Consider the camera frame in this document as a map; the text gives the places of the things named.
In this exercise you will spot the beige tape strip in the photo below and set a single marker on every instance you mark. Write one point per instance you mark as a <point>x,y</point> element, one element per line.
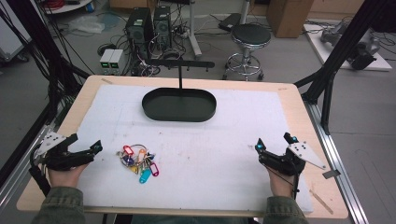
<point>321,202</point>

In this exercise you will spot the black metal frame strut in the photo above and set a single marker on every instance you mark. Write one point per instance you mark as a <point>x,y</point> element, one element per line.
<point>341,53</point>

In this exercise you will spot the grey metal bracket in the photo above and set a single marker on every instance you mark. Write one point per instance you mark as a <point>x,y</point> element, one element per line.
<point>331,174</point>

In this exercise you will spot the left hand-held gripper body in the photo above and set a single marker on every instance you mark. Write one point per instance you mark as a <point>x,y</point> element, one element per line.
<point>63,159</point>

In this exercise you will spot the white round table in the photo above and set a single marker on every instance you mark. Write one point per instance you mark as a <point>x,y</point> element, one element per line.
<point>67,6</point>

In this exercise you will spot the aluminium rail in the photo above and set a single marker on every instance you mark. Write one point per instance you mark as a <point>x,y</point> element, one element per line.
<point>342,174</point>
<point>18,168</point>

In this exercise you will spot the black round stool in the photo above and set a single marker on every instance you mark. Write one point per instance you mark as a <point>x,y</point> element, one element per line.
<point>250,34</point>

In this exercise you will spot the black key stand with tray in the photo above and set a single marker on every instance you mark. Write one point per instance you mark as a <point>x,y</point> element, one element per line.
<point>179,105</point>

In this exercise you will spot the grey robot device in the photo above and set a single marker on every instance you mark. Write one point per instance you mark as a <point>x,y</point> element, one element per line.
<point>362,46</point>

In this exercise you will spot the brown cardboard box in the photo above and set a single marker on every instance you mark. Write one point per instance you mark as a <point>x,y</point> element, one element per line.
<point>288,17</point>

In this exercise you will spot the slim black computer tower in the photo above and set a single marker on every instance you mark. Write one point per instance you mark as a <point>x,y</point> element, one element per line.
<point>162,26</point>

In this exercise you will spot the white table mat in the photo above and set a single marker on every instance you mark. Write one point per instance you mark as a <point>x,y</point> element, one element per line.
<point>199,146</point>

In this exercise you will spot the person's right hand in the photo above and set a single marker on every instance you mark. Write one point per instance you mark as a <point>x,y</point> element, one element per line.
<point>280,185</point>

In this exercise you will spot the clear plastic bag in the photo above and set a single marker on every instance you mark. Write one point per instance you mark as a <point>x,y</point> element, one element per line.
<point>87,24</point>

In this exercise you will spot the key bunch with coloured tags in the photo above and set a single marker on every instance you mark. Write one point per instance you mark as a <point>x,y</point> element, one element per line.
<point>138,161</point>

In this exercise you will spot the white floor board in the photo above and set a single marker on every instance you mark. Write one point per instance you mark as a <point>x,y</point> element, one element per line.
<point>330,51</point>

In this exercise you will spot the large black computer tower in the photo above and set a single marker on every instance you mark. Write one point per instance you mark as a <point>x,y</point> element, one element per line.
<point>138,28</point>

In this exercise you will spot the person's left hand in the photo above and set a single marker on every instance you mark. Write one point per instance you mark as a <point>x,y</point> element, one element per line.
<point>67,177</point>

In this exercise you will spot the grey bench power supply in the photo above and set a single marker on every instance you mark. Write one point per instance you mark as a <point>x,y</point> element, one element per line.
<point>106,60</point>
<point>117,60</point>

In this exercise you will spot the black flat case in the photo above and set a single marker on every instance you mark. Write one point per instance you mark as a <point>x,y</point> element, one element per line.
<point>229,21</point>

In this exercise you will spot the grey desk leg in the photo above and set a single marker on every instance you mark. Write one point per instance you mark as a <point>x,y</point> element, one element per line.
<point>193,31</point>

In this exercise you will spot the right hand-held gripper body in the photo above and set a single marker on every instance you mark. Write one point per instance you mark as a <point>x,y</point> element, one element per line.
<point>285,163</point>

